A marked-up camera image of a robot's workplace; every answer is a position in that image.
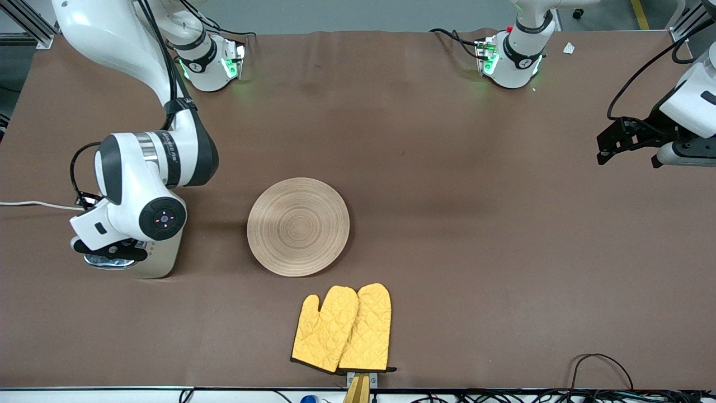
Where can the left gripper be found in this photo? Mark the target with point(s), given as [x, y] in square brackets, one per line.
[655, 125]

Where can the round wooden plate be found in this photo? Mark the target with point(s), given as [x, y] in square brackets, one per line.
[298, 226]

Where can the arm base connector plate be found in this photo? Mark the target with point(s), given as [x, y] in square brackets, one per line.
[238, 56]
[484, 53]

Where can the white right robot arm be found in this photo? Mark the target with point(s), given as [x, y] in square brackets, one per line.
[128, 173]

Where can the beige chrome two-slot toaster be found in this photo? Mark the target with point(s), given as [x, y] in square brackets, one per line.
[165, 257]

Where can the white paper scrap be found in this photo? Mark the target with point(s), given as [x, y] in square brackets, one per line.
[569, 48]

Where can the brown table cover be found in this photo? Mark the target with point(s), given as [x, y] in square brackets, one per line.
[391, 140]

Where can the yellow quilted oven mitt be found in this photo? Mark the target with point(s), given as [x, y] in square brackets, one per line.
[321, 330]
[369, 330]

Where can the aluminium frame profile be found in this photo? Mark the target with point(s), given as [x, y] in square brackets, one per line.
[17, 38]
[679, 34]

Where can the white table edge rail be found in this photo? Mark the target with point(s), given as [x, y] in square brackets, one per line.
[84, 396]

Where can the small metal bracket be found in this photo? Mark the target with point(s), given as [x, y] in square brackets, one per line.
[373, 379]

